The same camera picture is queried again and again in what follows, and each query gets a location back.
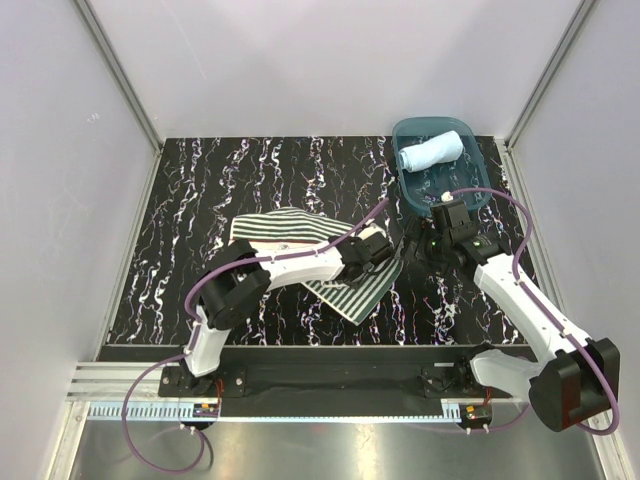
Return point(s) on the green white striped towel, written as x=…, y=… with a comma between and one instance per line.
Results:
x=291, y=227

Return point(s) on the teal transparent plastic bin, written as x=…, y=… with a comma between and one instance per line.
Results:
x=422, y=189

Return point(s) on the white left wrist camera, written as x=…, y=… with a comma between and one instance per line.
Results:
x=370, y=230

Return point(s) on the white slotted cable duct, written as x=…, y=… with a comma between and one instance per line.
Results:
x=198, y=412

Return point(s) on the aluminium front rail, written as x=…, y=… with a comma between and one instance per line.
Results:
x=510, y=375

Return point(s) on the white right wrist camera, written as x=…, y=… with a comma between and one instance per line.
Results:
x=447, y=197

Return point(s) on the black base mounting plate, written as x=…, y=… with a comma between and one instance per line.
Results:
x=361, y=399

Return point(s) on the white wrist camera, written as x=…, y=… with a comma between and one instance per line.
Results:
x=370, y=230
x=447, y=197

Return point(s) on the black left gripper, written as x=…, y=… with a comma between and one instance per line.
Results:
x=351, y=242

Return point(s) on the light blue towel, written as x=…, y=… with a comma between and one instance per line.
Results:
x=443, y=148

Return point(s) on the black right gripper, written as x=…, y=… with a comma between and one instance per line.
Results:
x=425, y=233

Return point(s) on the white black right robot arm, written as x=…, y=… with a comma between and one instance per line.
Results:
x=550, y=335

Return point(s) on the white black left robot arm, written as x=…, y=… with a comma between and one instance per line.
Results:
x=231, y=292

